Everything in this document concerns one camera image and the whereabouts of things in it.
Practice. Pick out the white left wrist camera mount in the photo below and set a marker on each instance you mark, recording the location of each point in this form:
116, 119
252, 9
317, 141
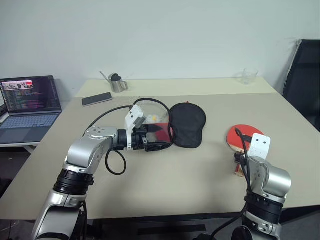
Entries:
133, 115

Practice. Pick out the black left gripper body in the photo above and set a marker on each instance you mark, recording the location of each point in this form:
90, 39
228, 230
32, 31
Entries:
138, 138

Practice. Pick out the yellow table tennis ball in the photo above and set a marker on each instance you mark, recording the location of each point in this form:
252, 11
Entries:
155, 117

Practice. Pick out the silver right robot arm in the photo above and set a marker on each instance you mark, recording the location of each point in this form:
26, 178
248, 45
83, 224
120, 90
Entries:
275, 180

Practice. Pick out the small steel watering can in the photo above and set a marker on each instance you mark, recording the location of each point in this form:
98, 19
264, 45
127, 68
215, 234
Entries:
118, 85

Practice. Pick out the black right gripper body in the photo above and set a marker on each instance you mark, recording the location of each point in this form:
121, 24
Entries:
237, 158

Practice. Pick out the black smartphone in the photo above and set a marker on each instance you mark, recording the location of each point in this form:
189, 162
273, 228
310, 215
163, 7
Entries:
97, 99

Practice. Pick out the black office chair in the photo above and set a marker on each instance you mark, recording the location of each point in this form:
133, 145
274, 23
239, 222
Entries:
305, 82

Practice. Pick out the clear plastic cup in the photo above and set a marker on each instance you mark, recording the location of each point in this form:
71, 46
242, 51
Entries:
248, 76

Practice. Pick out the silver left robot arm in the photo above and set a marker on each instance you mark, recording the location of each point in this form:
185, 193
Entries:
82, 152

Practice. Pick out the grey open laptop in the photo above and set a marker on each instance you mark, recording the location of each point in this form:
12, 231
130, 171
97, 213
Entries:
30, 120

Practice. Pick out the red table tennis paddle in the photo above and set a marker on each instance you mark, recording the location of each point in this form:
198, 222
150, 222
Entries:
162, 136
235, 140

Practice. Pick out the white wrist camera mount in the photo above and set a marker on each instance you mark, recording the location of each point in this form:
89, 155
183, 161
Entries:
260, 145
133, 115

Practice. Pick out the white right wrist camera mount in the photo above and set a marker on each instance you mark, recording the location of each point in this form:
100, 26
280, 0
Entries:
260, 145

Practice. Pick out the black clear paddle case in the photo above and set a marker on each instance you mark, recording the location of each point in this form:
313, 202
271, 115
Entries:
187, 125

